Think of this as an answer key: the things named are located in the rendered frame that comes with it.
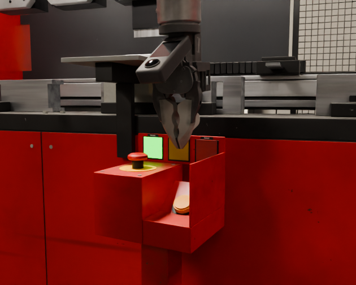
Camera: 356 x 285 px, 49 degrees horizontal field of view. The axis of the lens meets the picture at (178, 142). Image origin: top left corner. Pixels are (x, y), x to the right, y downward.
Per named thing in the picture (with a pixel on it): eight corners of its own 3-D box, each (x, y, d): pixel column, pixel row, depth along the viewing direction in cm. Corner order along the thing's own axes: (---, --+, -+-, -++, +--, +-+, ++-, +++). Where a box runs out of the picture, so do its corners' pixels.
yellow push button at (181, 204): (172, 215, 73) (169, 208, 71) (180, 200, 75) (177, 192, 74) (191, 218, 71) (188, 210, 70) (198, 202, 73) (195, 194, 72)
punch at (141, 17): (132, 37, 105) (131, 0, 104) (135, 38, 107) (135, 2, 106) (166, 35, 102) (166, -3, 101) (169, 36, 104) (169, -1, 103)
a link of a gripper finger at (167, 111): (191, 143, 74) (189, 94, 72) (177, 150, 69) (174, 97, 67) (176, 142, 75) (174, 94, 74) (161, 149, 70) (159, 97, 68)
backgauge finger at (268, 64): (248, 70, 100) (248, 51, 100) (260, 76, 125) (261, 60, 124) (296, 69, 96) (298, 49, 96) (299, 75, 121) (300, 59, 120)
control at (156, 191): (94, 234, 73) (92, 139, 71) (140, 212, 87) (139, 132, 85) (191, 254, 64) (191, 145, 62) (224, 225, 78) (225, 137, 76)
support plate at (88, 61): (60, 62, 82) (60, 57, 82) (118, 70, 107) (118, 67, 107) (138, 59, 77) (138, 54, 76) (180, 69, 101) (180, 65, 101)
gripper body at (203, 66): (212, 94, 72) (211, 26, 70) (192, 98, 64) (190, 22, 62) (175, 94, 75) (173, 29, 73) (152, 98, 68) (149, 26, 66)
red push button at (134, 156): (123, 172, 75) (122, 153, 74) (134, 168, 78) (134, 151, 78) (140, 173, 73) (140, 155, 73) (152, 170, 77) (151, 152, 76)
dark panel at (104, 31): (33, 101, 179) (28, 2, 174) (35, 101, 181) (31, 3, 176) (286, 102, 143) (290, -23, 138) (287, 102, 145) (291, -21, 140)
